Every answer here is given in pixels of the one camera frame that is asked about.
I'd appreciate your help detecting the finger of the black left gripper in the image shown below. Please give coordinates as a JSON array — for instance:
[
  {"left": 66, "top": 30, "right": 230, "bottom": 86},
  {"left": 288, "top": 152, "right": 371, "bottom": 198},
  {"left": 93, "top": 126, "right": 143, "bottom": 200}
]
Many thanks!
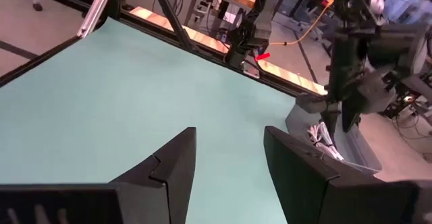
[
  {"left": 340, "top": 91, "right": 362, "bottom": 134},
  {"left": 322, "top": 99, "right": 342, "bottom": 141}
]

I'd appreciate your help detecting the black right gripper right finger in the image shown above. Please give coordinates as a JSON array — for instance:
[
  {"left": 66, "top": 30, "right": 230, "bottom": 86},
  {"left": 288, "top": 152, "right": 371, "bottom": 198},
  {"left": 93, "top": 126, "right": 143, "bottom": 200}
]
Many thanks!
[{"left": 263, "top": 125, "right": 385, "bottom": 224}]

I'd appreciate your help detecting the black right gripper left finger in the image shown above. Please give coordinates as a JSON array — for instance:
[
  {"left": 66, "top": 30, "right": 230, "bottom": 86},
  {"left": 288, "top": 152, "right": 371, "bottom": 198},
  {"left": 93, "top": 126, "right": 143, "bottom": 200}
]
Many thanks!
[{"left": 109, "top": 126, "right": 198, "bottom": 224}]

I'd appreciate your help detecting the white USB-C cable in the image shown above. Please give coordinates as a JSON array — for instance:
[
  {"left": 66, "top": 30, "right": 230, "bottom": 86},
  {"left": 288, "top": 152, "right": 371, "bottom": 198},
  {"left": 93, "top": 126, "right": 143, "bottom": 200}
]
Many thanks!
[
  {"left": 306, "top": 121, "right": 330, "bottom": 144},
  {"left": 317, "top": 138, "right": 345, "bottom": 161}
]

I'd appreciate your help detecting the grey translucent plastic bin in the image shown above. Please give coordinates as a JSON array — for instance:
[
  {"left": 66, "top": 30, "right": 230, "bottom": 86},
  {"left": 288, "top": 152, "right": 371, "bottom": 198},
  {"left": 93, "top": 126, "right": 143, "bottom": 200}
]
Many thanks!
[{"left": 284, "top": 92, "right": 383, "bottom": 175}]

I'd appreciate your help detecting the red tag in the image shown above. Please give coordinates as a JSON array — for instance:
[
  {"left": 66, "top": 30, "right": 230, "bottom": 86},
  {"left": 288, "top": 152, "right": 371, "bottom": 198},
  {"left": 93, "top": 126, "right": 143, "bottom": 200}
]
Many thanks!
[{"left": 254, "top": 51, "right": 272, "bottom": 63}]

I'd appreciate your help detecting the green table mat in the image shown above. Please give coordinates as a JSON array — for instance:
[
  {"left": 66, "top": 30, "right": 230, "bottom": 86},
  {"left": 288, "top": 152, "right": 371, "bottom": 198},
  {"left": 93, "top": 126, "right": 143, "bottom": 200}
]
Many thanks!
[{"left": 0, "top": 16, "right": 297, "bottom": 224}]

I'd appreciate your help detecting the silver aluminium extrusion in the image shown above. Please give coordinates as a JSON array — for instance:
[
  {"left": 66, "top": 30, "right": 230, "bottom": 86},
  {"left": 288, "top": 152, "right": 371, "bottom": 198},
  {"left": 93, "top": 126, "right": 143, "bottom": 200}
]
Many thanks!
[{"left": 76, "top": 0, "right": 113, "bottom": 38}]

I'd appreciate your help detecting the orange floor cable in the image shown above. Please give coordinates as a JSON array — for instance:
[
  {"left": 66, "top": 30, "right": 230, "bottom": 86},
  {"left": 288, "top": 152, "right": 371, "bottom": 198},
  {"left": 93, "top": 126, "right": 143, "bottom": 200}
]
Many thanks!
[{"left": 269, "top": 0, "right": 335, "bottom": 47}]

